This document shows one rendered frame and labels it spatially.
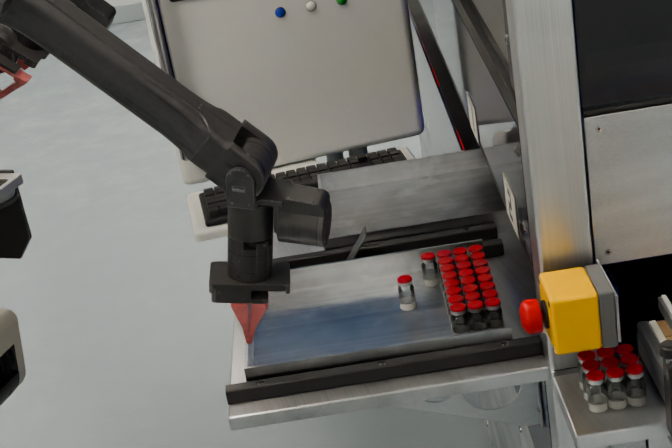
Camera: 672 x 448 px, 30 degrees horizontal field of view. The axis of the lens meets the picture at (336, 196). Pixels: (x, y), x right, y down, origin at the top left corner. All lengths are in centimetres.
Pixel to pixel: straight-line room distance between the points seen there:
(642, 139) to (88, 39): 64
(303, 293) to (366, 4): 78
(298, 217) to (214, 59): 92
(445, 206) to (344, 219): 16
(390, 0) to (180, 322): 157
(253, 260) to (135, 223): 290
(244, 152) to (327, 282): 40
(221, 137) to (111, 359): 218
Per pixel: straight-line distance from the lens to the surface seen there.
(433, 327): 168
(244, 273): 157
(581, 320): 143
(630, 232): 150
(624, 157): 146
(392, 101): 249
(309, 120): 247
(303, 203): 151
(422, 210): 201
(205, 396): 333
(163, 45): 233
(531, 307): 144
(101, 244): 435
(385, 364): 158
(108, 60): 148
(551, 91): 141
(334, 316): 174
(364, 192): 211
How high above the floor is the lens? 172
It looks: 23 degrees down
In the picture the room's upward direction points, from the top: 10 degrees counter-clockwise
